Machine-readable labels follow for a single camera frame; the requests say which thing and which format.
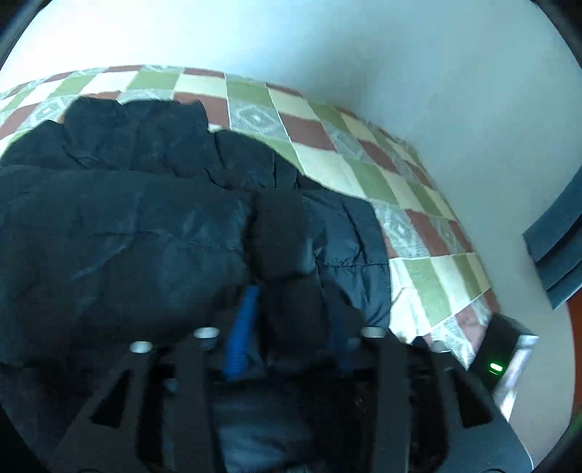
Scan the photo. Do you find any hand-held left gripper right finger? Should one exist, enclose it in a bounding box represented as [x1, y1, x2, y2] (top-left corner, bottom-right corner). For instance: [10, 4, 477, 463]
[328, 314, 534, 473]

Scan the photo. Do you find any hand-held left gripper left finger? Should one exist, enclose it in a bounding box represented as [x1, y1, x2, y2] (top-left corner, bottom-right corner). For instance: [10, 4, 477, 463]
[45, 286, 263, 473]

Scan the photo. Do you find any black puffer jacket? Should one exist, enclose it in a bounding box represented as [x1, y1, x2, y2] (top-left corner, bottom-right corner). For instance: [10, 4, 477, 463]
[0, 96, 392, 473]

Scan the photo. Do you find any dark grey ribbed object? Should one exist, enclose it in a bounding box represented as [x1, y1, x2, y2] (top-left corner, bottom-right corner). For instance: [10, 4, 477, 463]
[522, 179, 582, 311]

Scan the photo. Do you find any checkered patchwork bed blanket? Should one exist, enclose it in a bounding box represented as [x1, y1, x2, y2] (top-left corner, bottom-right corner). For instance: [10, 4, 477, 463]
[0, 65, 502, 370]

